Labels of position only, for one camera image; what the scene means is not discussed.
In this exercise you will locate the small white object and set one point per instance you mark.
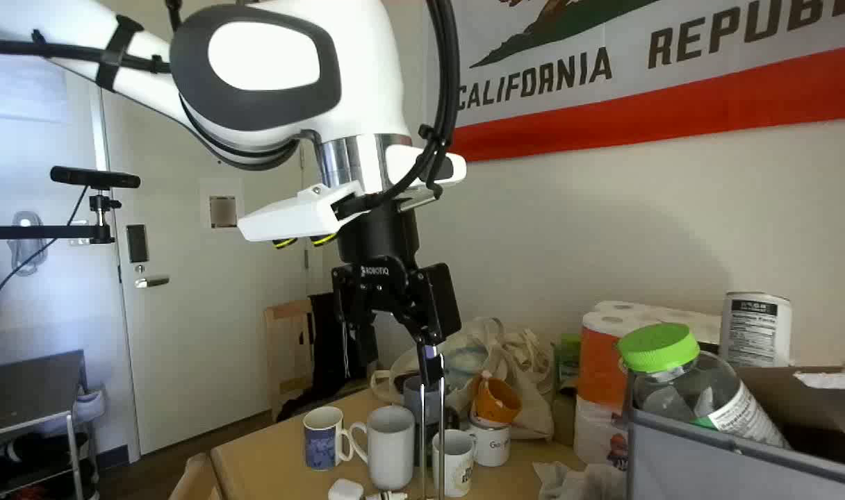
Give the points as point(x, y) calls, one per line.
point(345, 491)

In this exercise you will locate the white mug with blue print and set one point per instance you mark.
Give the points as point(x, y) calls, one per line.
point(323, 440)

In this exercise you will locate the metal cart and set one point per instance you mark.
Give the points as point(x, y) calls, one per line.
point(24, 391)

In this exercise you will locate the white mug with small print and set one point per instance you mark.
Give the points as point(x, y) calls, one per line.
point(455, 463)

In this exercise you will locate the open cardboard box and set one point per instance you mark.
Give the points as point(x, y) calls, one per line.
point(812, 408)

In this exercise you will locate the orange toilet paper pack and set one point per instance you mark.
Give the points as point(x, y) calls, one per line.
point(602, 372)

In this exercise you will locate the California Republic flag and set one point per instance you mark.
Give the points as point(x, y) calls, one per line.
point(681, 84)

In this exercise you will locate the flat brown cardboard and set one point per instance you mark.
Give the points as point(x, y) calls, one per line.
point(288, 358)

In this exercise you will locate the small photo on door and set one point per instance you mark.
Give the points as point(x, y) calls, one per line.
point(223, 213)

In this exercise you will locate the plain white mug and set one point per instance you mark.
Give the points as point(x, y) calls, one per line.
point(489, 445)

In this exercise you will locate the beige canvas tote bag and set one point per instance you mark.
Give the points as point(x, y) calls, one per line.
point(521, 358)

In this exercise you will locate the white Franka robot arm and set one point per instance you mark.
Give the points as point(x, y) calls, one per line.
point(274, 66)

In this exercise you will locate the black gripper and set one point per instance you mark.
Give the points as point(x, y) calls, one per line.
point(385, 279)

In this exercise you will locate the green bottle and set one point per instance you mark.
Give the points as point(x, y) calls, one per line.
point(567, 363)

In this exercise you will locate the light gray mug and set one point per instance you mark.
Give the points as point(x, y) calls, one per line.
point(389, 449)

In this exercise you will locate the white labelled canister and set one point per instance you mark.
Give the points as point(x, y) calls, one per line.
point(758, 330)

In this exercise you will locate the orange mug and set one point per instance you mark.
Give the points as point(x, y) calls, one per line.
point(495, 401)

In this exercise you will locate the black camera on stand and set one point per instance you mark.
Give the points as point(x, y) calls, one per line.
point(92, 179)

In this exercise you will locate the translucent plastic piece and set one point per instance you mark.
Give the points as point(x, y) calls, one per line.
point(413, 394)

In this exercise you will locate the white door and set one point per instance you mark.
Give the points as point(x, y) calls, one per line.
point(195, 352)

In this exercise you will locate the clear jar with green lid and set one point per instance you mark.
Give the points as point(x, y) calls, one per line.
point(690, 379)

